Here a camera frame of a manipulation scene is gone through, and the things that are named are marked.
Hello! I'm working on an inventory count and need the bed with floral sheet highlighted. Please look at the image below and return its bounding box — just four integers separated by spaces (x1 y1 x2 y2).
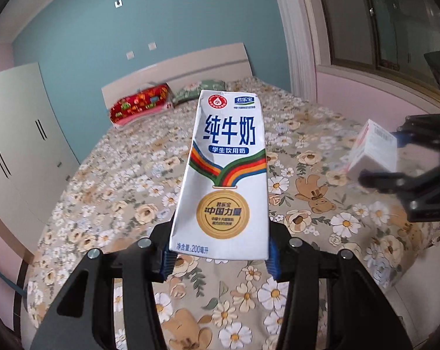
25 75 440 350

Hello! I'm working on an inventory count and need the white wardrobe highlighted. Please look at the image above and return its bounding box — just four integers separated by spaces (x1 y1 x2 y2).
0 62 81 227

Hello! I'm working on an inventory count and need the dark framed window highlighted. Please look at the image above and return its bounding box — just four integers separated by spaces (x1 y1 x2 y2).
315 0 440 113

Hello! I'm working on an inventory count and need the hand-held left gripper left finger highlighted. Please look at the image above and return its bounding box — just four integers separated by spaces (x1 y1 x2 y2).
30 222 177 350

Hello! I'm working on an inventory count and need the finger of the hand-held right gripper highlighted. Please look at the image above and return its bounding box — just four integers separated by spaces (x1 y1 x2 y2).
359 169 425 199
397 52 440 150

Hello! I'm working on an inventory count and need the green floral pillow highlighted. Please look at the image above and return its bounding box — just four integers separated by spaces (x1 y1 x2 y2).
171 79 226 106

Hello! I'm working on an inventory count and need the small white and red box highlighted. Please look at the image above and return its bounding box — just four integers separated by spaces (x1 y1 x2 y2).
342 118 399 183

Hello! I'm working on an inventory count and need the red printed pillow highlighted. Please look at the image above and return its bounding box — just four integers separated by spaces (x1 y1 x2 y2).
109 83 170 126

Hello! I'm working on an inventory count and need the white curtain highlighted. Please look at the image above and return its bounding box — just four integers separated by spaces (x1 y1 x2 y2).
269 0 332 104

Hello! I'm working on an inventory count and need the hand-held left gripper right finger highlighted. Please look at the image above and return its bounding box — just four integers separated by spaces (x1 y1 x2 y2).
266 222 414 350

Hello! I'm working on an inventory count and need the white milk carton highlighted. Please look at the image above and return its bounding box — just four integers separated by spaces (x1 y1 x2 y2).
168 90 270 261

